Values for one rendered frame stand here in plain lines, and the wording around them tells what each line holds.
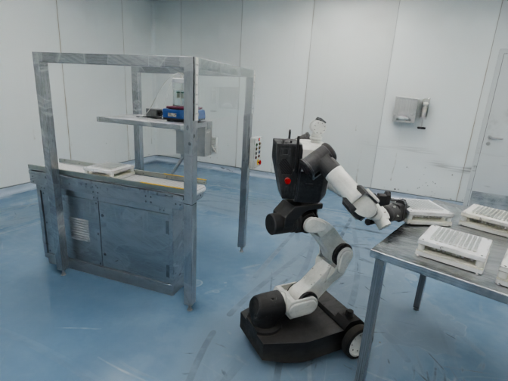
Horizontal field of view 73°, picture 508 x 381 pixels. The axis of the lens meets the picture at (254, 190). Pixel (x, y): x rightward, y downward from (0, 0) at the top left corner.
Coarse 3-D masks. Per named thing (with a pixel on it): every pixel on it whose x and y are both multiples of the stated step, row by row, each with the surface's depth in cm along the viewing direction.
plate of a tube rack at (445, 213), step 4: (436, 204) 195; (408, 208) 183; (408, 212) 179; (412, 212) 178; (416, 212) 178; (420, 212) 179; (424, 212) 179; (428, 212) 179; (432, 212) 179; (436, 212) 179; (440, 212) 180; (444, 212) 181; (448, 212) 181; (440, 216) 180; (444, 216) 180; (448, 216) 180; (452, 216) 180
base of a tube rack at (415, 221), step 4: (404, 220) 182; (408, 220) 179; (412, 220) 180; (416, 220) 180; (420, 220) 180; (424, 220) 180; (428, 220) 181; (432, 220) 182; (436, 220) 182; (440, 220) 183; (444, 220) 183; (412, 224) 180; (416, 224) 180; (420, 224) 180; (424, 224) 180; (428, 224) 181; (432, 224) 181; (436, 224) 181; (440, 224) 181; (444, 224) 181; (448, 224) 181
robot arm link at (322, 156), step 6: (318, 150) 154; (324, 150) 153; (306, 156) 155; (312, 156) 153; (318, 156) 153; (324, 156) 153; (330, 156) 154; (312, 162) 152; (318, 162) 153; (324, 162) 152; (330, 162) 151; (336, 162) 152; (312, 168) 152; (318, 168) 154; (324, 168) 152; (330, 168) 150; (324, 174) 153
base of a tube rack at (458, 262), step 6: (426, 246) 149; (420, 252) 145; (426, 252) 144; (432, 252) 143; (438, 252) 144; (432, 258) 142; (438, 258) 141; (444, 258) 139; (450, 258) 139; (456, 258) 140; (450, 264) 139; (456, 264) 137; (462, 264) 136; (468, 264) 135; (474, 264) 135; (468, 270) 135; (474, 270) 133; (480, 270) 132
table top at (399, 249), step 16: (448, 208) 213; (464, 208) 215; (384, 240) 159; (400, 240) 160; (416, 240) 161; (496, 240) 167; (384, 256) 146; (400, 256) 144; (416, 256) 145; (496, 256) 149; (416, 272) 138; (432, 272) 134; (448, 272) 133; (464, 272) 134; (496, 272) 135; (464, 288) 128; (480, 288) 124; (496, 288) 124
